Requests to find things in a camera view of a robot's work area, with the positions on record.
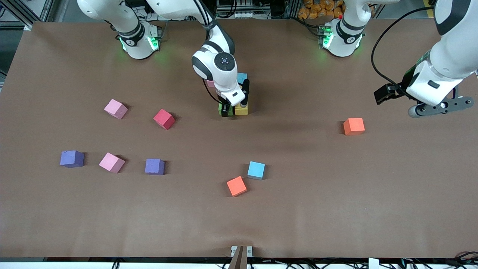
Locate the green foam cube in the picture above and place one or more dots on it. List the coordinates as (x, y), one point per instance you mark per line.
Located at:
(230, 111)

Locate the yellow foam cube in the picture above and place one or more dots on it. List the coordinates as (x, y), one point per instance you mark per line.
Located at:
(241, 110)

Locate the blue foam cube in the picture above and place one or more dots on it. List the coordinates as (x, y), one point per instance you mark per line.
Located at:
(242, 77)
(256, 170)

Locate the pink foam cube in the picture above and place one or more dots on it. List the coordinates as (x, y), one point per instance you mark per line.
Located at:
(210, 83)
(111, 162)
(115, 109)

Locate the orange foam cube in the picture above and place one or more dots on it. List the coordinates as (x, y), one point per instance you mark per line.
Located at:
(236, 186)
(353, 126)

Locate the red foam cube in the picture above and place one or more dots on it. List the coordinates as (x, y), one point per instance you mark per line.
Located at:
(164, 119)

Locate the purple foam cube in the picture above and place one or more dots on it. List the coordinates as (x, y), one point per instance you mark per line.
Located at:
(72, 158)
(154, 166)

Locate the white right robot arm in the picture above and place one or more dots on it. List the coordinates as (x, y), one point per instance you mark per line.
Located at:
(220, 76)

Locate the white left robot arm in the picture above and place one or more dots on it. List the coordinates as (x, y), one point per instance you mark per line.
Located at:
(455, 52)

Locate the metal equipment rack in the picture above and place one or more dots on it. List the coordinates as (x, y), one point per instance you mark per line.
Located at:
(239, 15)

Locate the white power strip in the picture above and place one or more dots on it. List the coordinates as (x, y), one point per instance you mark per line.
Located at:
(161, 18)

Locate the pile of orange objects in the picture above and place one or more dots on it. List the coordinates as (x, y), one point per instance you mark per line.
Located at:
(317, 9)

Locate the brown paper table cover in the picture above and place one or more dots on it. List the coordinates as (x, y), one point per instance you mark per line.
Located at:
(336, 209)

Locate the metal table edge bracket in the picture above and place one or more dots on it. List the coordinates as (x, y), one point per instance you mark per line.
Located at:
(241, 251)

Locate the aluminium frame post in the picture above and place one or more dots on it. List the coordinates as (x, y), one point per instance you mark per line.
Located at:
(26, 20)

